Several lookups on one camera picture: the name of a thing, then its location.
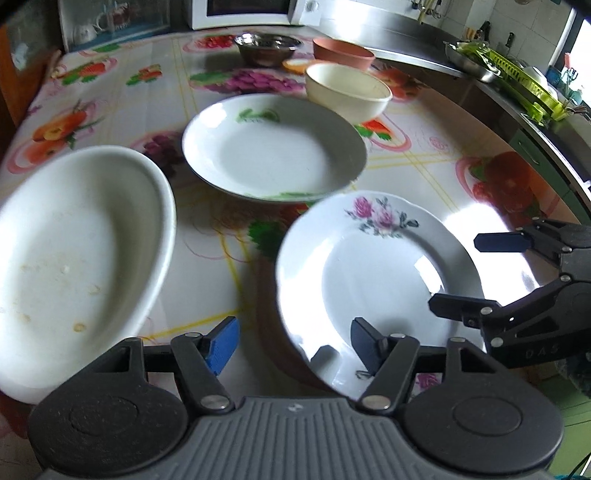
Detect green dish rack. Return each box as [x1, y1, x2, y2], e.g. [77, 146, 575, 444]
[479, 48, 568, 126]

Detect white oval deep dish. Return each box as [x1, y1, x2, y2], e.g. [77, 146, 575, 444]
[1, 146, 176, 404]

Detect clear cup storage cabinet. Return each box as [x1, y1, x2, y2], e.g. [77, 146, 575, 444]
[58, 0, 170, 52]

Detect stainless steel counter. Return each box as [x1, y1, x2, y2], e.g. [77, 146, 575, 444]
[317, 8, 591, 195]

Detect white plate green leaf print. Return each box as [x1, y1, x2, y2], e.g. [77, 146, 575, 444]
[181, 94, 368, 203]

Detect pink plastic bowl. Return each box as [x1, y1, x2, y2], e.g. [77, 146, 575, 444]
[312, 37, 376, 71]

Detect brown wooden cabinet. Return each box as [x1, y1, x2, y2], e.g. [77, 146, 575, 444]
[1, 1, 62, 143]

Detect white plate pink flowers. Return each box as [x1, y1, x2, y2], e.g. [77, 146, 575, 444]
[276, 191, 484, 400]

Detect stainless steel bowl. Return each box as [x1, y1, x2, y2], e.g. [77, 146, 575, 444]
[233, 32, 303, 68]

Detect steel tray with greens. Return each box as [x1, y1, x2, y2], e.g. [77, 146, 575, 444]
[444, 41, 501, 84]

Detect orange round lid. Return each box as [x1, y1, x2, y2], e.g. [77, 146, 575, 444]
[281, 58, 318, 76]

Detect cream plastic bowl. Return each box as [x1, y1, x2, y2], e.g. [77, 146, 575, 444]
[304, 63, 393, 124]

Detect white microwave oven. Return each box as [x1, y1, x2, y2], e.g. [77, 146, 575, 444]
[182, 0, 325, 30]

